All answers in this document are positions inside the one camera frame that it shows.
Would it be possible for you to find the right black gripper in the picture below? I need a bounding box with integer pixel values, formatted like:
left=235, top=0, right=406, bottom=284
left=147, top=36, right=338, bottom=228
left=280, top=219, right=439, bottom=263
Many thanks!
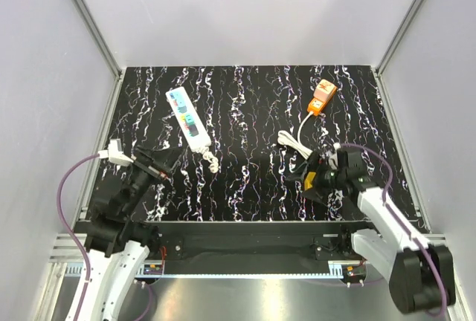
left=286, top=151, right=347, bottom=203

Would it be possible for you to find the orange block under arm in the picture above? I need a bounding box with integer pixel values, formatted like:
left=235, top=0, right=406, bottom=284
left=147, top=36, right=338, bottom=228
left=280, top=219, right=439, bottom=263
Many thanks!
left=303, top=172, right=316, bottom=190

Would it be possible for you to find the light blue charger plug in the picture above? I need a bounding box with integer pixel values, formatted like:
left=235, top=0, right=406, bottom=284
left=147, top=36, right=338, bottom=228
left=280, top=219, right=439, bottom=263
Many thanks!
left=176, top=99, right=187, bottom=114

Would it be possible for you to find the teal usb charger plug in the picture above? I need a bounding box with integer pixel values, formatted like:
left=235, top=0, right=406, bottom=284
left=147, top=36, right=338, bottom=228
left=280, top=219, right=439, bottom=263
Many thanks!
left=185, top=122, right=199, bottom=137

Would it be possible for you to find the white coiled strip cord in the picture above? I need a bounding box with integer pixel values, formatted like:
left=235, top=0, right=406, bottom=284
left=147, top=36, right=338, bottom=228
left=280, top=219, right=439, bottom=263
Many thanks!
left=193, top=146, right=220, bottom=173

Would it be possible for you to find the orange white socket cube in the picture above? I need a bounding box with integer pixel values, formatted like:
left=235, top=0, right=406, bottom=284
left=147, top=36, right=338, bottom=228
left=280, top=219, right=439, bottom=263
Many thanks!
left=307, top=80, right=337, bottom=116

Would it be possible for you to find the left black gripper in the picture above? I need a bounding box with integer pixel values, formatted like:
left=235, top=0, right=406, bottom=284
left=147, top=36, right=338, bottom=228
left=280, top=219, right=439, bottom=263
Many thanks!
left=122, top=144, right=185, bottom=215

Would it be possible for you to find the white multi-socket power strip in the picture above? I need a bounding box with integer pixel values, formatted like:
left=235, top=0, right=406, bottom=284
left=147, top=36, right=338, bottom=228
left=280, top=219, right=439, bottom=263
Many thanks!
left=165, top=87, right=211, bottom=152

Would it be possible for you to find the white bundled cable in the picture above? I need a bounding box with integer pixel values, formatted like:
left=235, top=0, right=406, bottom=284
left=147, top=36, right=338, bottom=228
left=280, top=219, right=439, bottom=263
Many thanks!
left=277, top=111, right=314, bottom=158

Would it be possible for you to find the aluminium frame rail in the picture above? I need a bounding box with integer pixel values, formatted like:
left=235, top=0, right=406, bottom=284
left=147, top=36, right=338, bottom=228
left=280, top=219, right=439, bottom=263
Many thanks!
left=72, top=0, right=122, bottom=80

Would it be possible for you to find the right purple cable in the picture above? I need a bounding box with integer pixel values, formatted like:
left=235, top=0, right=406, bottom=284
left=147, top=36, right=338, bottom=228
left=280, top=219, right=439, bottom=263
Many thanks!
left=340, top=143, right=449, bottom=317

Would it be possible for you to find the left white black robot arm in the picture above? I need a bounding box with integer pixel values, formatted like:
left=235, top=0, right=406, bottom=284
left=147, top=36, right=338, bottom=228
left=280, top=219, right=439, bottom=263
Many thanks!
left=66, top=139, right=184, bottom=320

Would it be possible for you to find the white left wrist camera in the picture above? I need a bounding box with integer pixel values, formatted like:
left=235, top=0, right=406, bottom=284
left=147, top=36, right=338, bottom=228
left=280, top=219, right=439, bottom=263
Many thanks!
left=98, top=139, right=133, bottom=167

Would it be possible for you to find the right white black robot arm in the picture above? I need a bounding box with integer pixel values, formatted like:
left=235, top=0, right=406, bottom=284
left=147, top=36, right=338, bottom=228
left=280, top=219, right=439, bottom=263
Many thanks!
left=289, top=143, right=456, bottom=316

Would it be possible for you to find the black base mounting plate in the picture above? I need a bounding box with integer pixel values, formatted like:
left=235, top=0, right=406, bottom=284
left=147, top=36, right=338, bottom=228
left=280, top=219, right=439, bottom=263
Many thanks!
left=72, top=219, right=376, bottom=276

